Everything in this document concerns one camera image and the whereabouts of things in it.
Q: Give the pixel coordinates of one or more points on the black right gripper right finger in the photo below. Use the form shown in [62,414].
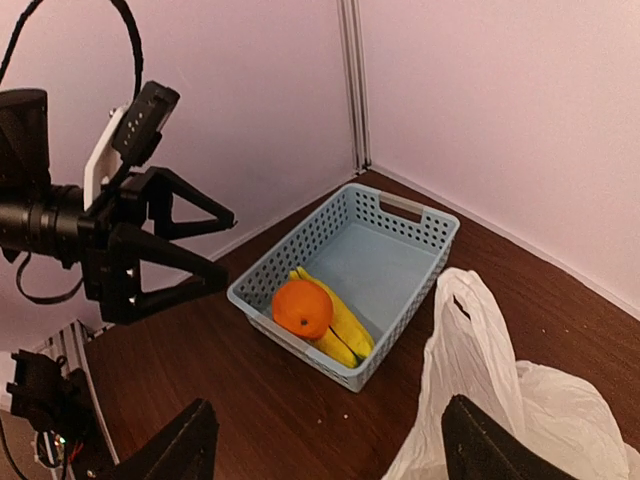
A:
[477,447]

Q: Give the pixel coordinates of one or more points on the orange fruit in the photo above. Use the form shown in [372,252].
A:
[303,309]

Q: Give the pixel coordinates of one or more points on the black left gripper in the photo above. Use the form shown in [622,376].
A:
[146,274]

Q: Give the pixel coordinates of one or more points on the yellow banana bunch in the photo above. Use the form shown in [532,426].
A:
[346,341]

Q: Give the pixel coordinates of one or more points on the white plastic bag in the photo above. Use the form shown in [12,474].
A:
[559,416]

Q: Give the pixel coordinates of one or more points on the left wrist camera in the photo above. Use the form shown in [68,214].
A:
[129,139]

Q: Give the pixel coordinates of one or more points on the left aluminium corner post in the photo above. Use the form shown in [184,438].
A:
[350,29]

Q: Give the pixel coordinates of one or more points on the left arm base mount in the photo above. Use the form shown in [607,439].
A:
[70,438]

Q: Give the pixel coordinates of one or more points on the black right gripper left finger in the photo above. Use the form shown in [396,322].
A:
[184,449]

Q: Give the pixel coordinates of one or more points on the light blue plastic basket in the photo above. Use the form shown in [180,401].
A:
[380,253]

